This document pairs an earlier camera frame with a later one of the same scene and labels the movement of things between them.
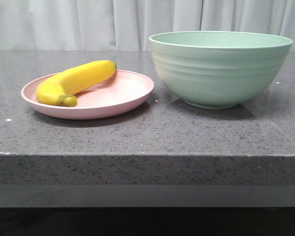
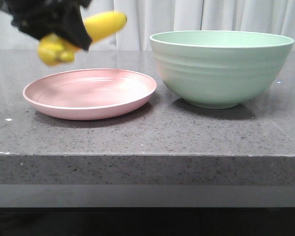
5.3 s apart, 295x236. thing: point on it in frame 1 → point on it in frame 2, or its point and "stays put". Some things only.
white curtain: x=127 y=25 stays put
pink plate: x=117 y=93 stays put
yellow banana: x=58 y=89 → x=53 y=48
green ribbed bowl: x=218 y=69 stays put
